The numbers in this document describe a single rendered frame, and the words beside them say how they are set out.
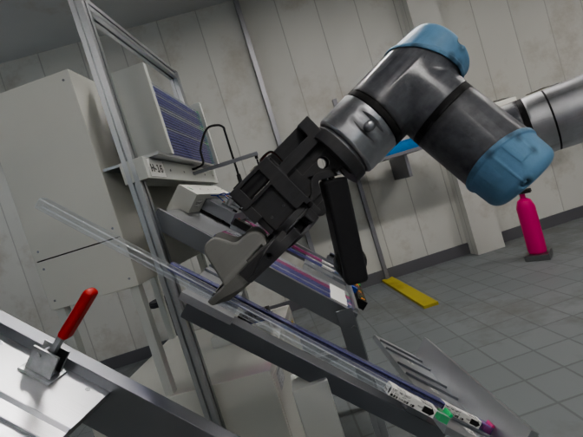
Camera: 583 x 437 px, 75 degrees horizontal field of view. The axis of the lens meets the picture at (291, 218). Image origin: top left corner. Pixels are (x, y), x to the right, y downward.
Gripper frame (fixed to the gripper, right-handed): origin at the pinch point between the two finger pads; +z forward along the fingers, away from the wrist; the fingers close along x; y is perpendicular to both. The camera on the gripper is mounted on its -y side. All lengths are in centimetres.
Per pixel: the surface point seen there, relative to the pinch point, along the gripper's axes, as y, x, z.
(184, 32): 174, -361, -62
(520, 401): -137, -109, -22
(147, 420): -3.6, -0.3, 16.1
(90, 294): 10.2, 1.5, 8.8
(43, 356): 9.2, 1.2, 17.1
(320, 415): -26.7, -17.0, 8.7
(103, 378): 3.1, -1.1, 16.3
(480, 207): -165, -338, -148
